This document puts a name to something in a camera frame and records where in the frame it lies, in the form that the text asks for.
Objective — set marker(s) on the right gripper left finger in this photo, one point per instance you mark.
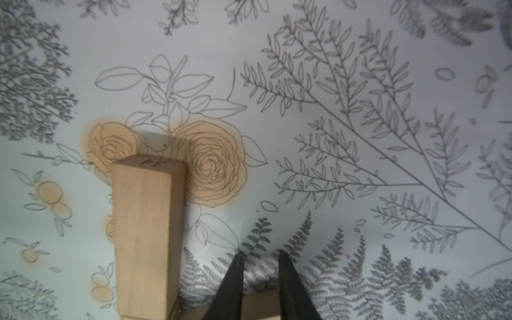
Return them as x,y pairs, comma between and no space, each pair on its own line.
227,303

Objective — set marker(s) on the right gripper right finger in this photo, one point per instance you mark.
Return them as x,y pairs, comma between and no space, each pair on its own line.
295,302

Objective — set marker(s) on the natural wood block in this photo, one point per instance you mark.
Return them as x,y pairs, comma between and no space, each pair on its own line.
148,213
262,305

